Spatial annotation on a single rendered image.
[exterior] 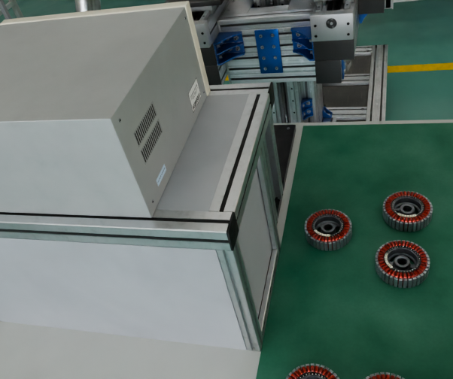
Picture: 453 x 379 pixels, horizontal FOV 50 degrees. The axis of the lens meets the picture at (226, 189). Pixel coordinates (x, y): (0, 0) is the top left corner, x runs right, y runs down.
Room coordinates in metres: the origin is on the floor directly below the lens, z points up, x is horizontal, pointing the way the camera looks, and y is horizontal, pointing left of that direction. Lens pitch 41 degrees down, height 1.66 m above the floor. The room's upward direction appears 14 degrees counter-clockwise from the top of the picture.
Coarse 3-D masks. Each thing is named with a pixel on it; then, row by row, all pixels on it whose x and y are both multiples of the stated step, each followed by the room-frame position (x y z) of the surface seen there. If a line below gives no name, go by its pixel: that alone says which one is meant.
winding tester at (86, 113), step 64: (0, 64) 0.88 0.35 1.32; (64, 64) 0.81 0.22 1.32; (128, 64) 0.75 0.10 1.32; (192, 64) 0.90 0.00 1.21; (0, 128) 0.67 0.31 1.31; (64, 128) 0.62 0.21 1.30; (128, 128) 0.62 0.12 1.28; (192, 128) 0.82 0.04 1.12; (0, 192) 0.70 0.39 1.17; (64, 192) 0.65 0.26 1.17; (128, 192) 0.60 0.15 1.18
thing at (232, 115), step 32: (224, 96) 0.92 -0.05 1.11; (256, 96) 0.89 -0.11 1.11; (224, 128) 0.80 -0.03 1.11; (256, 128) 0.77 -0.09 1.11; (192, 160) 0.72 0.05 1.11; (224, 160) 0.70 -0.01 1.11; (256, 160) 0.72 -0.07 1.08; (192, 192) 0.63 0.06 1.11; (224, 192) 0.61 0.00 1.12; (0, 224) 0.69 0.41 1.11; (32, 224) 0.66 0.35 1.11; (64, 224) 0.63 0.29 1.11; (96, 224) 0.61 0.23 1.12; (128, 224) 0.59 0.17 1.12; (160, 224) 0.57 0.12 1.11; (192, 224) 0.56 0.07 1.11; (224, 224) 0.54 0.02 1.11
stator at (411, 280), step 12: (396, 240) 0.68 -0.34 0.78; (384, 252) 0.66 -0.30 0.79; (396, 252) 0.66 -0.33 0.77; (408, 252) 0.65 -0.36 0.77; (420, 252) 0.63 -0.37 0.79; (384, 264) 0.63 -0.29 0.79; (396, 264) 0.62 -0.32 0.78; (408, 264) 0.62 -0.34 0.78; (420, 264) 0.60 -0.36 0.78; (384, 276) 0.61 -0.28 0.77; (396, 276) 0.59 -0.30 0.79; (408, 276) 0.58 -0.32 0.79; (420, 276) 0.58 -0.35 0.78
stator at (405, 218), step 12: (408, 192) 0.81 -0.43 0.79; (384, 204) 0.80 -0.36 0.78; (396, 204) 0.80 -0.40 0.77; (408, 204) 0.79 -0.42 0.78; (420, 204) 0.77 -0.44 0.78; (384, 216) 0.78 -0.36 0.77; (396, 216) 0.75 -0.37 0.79; (408, 216) 0.74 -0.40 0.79; (420, 216) 0.73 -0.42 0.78; (396, 228) 0.74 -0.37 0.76; (408, 228) 0.73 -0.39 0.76; (420, 228) 0.72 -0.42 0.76
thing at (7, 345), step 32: (288, 192) 0.96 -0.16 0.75; (0, 352) 0.68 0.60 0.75; (32, 352) 0.66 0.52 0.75; (64, 352) 0.64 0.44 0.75; (96, 352) 0.62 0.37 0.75; (128, 352) 0.60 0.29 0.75; (160, 352) 0.58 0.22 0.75; (192, 352) 0.56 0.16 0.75; (224, 352) 0.54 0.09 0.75; (256, 352) 0.52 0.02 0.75
